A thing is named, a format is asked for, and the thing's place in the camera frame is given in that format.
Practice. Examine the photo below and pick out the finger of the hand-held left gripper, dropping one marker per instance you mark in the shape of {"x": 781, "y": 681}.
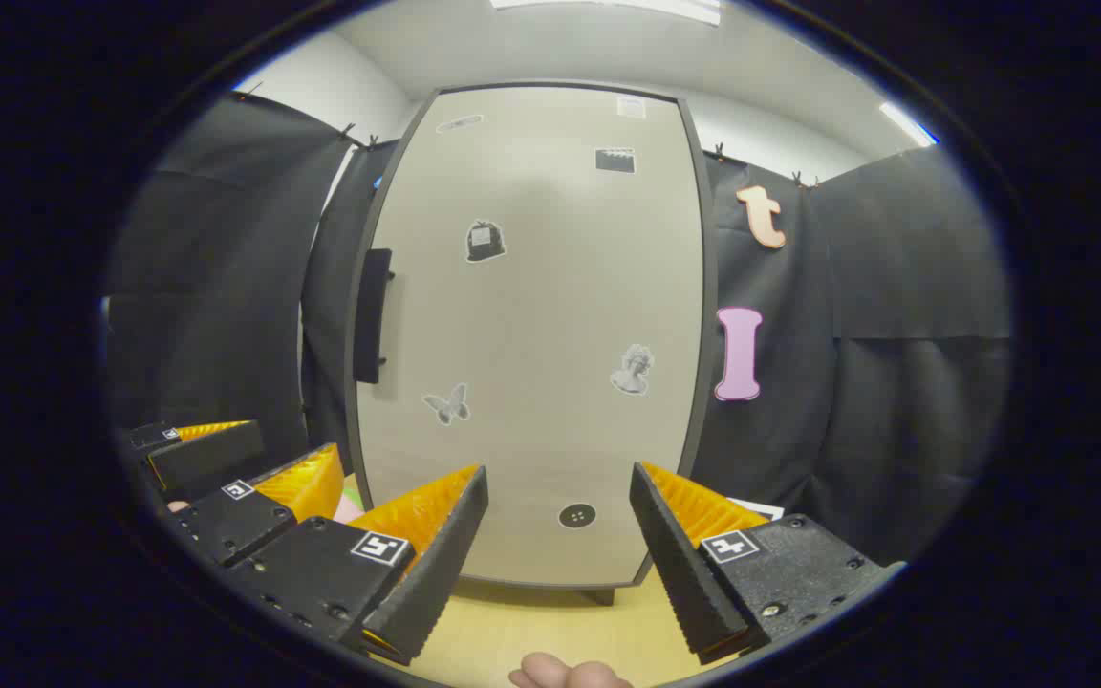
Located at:
{"x": 235, "y": 526}
{"x": 211, "y": 459}

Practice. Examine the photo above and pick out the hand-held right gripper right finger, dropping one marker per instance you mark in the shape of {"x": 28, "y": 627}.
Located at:
{"x": 675, "y": 564}

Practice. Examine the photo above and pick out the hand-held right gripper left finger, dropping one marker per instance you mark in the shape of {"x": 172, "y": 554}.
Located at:
{"x": 436, "y": 564}

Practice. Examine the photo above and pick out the small ceiling light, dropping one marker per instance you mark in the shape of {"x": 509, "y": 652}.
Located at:
{"x": 909, "y": 124}

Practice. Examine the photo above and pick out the long ceiling light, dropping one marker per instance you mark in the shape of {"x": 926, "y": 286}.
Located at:
{"x": 608, "y": 8}

